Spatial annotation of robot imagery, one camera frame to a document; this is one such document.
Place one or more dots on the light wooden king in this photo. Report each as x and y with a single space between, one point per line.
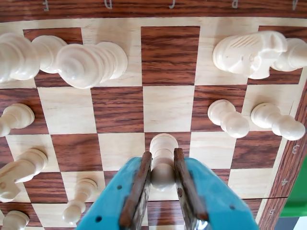
24 57

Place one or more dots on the green plastic lid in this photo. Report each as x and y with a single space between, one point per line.
297 198

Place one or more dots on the light wooden knight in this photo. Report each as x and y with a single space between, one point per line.
21 167
249 55

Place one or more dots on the light wooden bishop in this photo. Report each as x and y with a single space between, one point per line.
14 220

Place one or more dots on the light wooden pawn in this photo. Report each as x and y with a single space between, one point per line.
278 122
16 117
80 198
163 148
227 119

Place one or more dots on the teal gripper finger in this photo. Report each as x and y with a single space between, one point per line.
112 203
216 203

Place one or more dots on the light wooden rook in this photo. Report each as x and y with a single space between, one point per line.
295 55

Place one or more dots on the wooden folding chessboard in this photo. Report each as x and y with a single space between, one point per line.
168 60

